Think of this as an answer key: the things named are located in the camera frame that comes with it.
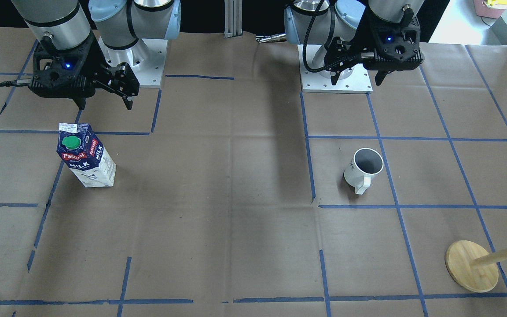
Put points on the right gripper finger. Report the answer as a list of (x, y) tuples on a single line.
[(119, 80), (80, 101)]

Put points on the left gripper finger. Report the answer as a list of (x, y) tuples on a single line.
[(340, 58), (380, 77)]

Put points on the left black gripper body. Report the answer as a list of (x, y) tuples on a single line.
[(354, 45)]

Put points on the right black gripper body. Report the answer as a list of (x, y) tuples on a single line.
[(98, 58)]

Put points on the blue white milk carton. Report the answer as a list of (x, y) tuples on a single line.
[(85, 155)]

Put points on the white mug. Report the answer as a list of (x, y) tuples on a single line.
[(365, 164)]

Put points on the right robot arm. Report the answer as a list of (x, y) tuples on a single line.
[(117, 47)]

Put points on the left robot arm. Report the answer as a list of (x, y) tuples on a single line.
[(336, 35)]

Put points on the wooden mug tree stand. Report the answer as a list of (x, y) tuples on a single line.
[(472, 266)]

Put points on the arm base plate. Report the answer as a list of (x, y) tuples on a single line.
[(354, 80), (146, 59)]

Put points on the aluminium frame post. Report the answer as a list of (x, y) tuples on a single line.
[(233, 10)]

